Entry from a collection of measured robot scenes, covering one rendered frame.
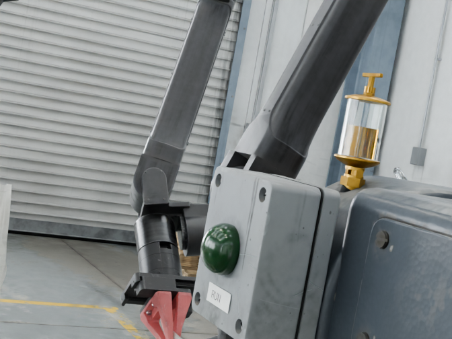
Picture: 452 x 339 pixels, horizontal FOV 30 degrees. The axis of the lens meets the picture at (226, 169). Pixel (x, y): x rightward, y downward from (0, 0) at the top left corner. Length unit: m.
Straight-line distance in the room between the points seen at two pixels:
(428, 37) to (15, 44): 4.13
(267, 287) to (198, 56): 0.87
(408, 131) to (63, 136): 3.52
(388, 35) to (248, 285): 8.77
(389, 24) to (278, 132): 8.36
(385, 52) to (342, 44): 8.28
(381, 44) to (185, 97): 7.93
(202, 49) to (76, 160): 6.94
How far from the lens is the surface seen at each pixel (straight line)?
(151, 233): 1.16
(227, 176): 0.50
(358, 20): 0.92
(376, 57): 9.12
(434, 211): 0.43
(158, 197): 1.17
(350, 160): 0.52
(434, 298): 0.41
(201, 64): 1.30
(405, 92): 9.13
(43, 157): 8.14
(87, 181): 8.28
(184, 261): 6.05
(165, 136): 1.22
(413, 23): 9.29
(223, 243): 0.47
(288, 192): 0.45
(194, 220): 1.18
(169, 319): 1.10
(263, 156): 0.86
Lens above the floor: 1.36
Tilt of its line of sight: 3 degrees down
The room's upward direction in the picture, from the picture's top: 10 degrees clockwise
